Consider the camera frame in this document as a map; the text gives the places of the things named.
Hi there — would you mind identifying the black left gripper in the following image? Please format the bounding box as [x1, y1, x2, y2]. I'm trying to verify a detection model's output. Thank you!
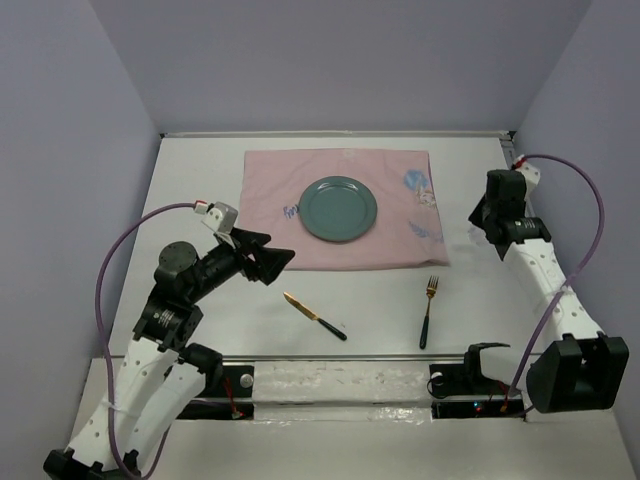
[188, 226, 295, 301]

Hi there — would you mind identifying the gold knife green handle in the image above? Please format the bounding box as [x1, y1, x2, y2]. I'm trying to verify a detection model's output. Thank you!
[283, 292, 347, 341]

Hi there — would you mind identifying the green ceramic plate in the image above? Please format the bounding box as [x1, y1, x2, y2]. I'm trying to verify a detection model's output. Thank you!
[298, 176, 378, 243]

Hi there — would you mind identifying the pink cloth placemat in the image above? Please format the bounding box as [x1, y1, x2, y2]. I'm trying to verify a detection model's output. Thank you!
[239, 148, 449, 271]

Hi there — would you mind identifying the clear drinking glass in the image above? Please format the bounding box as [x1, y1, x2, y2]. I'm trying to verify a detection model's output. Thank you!
[450, 222, 489, 250]

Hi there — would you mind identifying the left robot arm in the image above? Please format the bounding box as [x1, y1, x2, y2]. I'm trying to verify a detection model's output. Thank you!
[43, 228, 295, 479]

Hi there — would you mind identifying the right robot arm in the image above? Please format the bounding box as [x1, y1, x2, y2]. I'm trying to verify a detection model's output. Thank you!
[469, 166, 629, 414]

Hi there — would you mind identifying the white front table board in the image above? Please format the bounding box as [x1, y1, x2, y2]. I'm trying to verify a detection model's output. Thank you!
[144, 361, 634, 479]

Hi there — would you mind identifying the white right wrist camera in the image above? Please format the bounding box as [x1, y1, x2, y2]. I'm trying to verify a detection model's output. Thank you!
[511, 155, 541, 194]

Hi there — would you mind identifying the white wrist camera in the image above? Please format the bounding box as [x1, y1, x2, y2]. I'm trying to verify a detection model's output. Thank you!
[194, 201, 238, 236]
[511, 155, 541, 194]

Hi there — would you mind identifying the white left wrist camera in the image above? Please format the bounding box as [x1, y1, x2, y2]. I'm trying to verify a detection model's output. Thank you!
[194, 201, 238, 236]

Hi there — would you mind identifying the gold fork green handle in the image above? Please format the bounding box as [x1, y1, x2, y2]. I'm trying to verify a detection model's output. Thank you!
[419, 276, 439, 350]

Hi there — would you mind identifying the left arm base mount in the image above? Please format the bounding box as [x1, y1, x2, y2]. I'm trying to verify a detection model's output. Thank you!
[177, 364, 254, 421]

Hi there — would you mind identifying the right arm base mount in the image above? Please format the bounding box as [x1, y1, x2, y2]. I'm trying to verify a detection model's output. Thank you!
[427, 363, 526, 420]

